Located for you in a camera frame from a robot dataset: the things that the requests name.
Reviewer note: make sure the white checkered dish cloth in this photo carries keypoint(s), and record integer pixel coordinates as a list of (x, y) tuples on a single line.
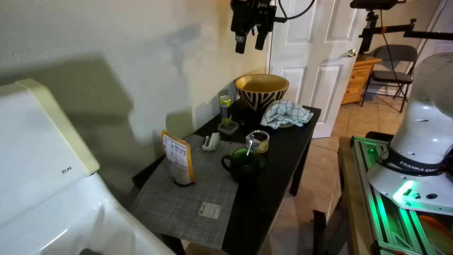
[(285, 115)]

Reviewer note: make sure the small transparent bowl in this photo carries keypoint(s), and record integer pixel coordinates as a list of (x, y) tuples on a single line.
[(228, 128)]

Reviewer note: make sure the wooden dresser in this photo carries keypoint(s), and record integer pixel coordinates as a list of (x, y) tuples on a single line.
[(359, 80)]

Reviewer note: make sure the clear bottle with yellow liquid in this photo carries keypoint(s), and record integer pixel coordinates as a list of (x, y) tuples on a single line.
[(226, 106)]

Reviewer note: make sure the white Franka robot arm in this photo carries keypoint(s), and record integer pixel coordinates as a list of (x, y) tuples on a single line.
[(425, 128)]

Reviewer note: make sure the black camera stand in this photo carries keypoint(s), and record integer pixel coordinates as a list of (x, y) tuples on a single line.
[(370, 29)]

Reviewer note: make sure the orange snack pouch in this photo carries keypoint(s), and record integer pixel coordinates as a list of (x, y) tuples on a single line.
[(179, 157)]

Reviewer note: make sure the grey woven placemat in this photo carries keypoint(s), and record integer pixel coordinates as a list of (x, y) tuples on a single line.
[(189, 203)]

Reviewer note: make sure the aluminium frame robot table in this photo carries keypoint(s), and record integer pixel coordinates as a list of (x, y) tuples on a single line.
[(377, 213)]

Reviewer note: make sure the black table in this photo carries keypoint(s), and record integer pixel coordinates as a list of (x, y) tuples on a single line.
[(274, 179)]

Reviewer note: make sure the dark green mug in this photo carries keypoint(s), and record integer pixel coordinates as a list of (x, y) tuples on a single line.
[(243, 167)]

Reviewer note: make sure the metal door knob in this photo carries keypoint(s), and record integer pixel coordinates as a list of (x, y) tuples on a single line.
[(350, 53)]

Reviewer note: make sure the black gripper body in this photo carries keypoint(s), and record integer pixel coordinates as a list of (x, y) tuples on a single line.
[(252, 14)]

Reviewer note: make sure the black folding chair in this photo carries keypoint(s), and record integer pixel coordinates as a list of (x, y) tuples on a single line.
[(394, 75)]

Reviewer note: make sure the large wooden zebra-pattern bowl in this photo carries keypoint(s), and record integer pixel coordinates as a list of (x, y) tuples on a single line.
[(262, 97)]

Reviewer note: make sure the metal spoon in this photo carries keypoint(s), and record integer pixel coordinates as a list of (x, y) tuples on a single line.
[(250, 148)]

